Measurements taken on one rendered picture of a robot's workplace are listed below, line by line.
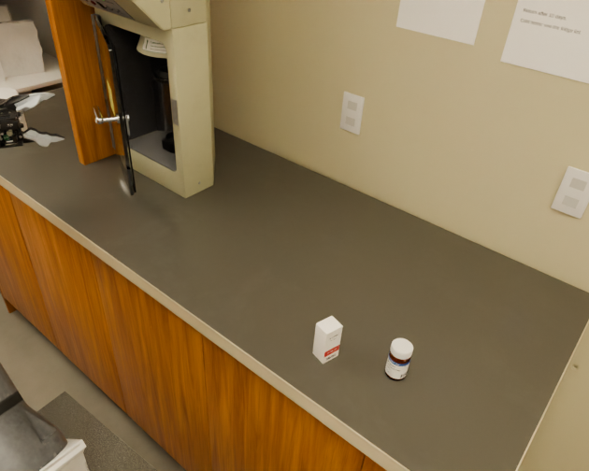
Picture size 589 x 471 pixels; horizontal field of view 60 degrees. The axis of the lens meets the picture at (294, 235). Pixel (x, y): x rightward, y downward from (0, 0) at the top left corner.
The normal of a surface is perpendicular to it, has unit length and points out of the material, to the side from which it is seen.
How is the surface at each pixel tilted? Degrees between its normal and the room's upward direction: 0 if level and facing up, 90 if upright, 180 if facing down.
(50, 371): 0
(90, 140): 90
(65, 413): 0
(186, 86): 90
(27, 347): 0
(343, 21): 90
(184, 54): 90
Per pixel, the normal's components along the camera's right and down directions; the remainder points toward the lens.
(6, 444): 0.47, -0.60
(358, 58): -0.63, 0.43
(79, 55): 0.77, 0.41
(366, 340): 0.07, -0.80
